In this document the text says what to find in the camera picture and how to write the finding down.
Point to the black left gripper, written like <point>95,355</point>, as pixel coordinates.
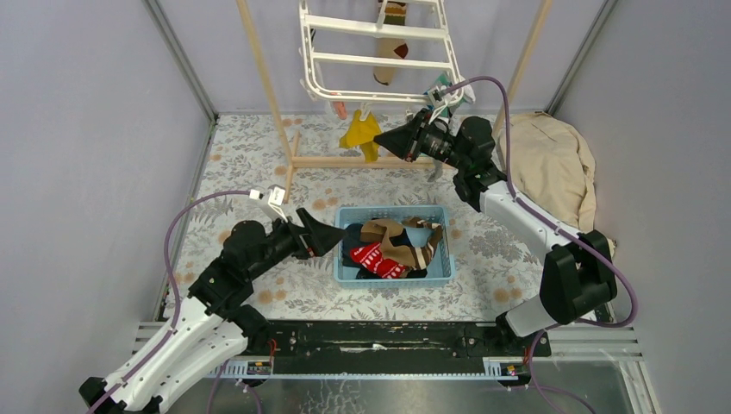
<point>315,239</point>

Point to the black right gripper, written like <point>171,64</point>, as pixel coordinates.
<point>407,141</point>

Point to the navy blue sock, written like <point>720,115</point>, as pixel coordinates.
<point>350,242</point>

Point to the yellow sock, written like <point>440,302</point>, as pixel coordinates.
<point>361,133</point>

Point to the red white dotted sock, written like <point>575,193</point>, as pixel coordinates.
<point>371,258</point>

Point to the white plastic clip hanger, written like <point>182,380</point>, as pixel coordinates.
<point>376,52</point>

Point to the brown tan sock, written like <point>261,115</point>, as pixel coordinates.
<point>390,234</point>

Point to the brown white striped sock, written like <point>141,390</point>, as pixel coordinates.
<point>431,237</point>

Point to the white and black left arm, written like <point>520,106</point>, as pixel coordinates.
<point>213,323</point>

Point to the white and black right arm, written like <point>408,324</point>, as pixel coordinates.
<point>576,277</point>

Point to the teal patterned sock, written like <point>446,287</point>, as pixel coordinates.
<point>464,94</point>

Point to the black patterned sock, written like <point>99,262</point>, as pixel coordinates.
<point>365,274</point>

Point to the maroon olive striped sock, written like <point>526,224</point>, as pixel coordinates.
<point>395,13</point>

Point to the light blue plastic basket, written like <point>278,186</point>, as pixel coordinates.
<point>441,269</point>

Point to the beige cloth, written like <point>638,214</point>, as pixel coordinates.
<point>551,163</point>

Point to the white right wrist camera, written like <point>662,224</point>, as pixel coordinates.
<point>440,103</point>

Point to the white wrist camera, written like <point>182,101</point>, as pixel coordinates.
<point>270,201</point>
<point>440,103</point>

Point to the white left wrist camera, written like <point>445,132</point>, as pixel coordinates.
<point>270,201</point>

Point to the wooden drying rack frame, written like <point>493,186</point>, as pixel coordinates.
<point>290,147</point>

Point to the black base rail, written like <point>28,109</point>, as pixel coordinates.
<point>302,347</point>

